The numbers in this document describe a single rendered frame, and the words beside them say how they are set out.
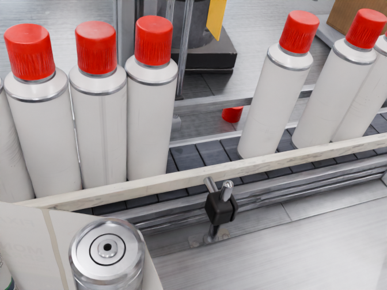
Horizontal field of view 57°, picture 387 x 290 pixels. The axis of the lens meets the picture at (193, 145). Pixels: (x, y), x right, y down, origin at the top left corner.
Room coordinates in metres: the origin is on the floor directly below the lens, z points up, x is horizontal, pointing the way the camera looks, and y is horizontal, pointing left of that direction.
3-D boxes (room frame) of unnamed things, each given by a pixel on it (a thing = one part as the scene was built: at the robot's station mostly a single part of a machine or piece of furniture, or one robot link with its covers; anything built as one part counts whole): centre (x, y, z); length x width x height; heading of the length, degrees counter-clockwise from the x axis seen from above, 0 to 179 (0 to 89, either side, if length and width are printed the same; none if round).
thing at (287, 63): (0.37, -0.09, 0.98); 0.05 x 0.05 x 0.20
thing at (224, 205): (0.25, -0.05, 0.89); 0.03 x 0.03 x 0.12; 28
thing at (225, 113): (0.50, -0.06, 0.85); 0.03 x 0.03 x 0.03
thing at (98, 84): (0.27, 0.10, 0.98); 0.05 x 0.05 x 0.20
